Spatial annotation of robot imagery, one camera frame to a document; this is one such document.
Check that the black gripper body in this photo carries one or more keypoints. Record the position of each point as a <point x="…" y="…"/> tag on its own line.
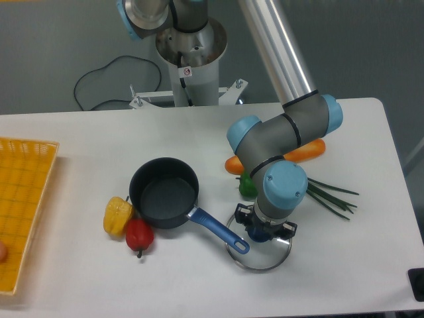
<point x="259" y="229"/>

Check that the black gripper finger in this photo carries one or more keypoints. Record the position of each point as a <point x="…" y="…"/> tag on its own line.
<point x="243" y="213"/>
<point x="288" y="230"/>

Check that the glass lid with blue knob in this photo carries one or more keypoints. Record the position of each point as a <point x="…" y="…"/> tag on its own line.
<point x="262" y="256"/>

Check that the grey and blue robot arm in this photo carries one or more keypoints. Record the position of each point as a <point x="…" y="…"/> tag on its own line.
<point x="260" y="145"/>

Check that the green bell pepper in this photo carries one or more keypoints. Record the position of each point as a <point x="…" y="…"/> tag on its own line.
<point x="246" y="186"/>

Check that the orange baguette bread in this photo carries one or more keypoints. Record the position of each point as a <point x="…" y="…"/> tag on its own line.
<point x="307" y="152"/>

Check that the red bell pepper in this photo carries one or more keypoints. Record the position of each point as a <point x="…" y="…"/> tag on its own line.
<point x="139" y="236"/>

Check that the yellow bell pepper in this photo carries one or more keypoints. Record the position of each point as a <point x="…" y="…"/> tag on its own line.
<point x="118" y="213"/>

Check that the black device at table edge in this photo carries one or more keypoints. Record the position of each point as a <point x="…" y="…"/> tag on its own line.
<point x="416" y="279"/>

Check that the yellow woven basket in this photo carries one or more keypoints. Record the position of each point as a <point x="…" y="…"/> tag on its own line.
<point x="26" y="166"/>

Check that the dark saucepan with blue handle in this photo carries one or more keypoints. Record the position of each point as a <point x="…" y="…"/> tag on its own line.
<point x="164" y="191"/>

